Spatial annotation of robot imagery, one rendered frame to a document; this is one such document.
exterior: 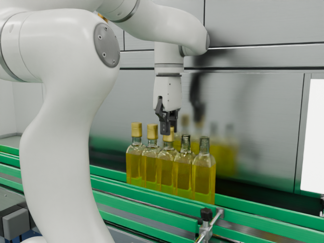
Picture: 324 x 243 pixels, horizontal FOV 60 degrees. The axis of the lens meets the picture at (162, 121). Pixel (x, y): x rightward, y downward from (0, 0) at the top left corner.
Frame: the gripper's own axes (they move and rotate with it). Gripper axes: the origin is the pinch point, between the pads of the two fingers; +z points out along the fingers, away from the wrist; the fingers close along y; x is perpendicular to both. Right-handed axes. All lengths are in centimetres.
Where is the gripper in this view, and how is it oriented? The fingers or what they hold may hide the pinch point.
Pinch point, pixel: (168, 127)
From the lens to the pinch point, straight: 84.2
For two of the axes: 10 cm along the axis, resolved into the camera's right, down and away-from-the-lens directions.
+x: 8.6, 0.9, -5.0
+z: 0.0, 9.8, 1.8
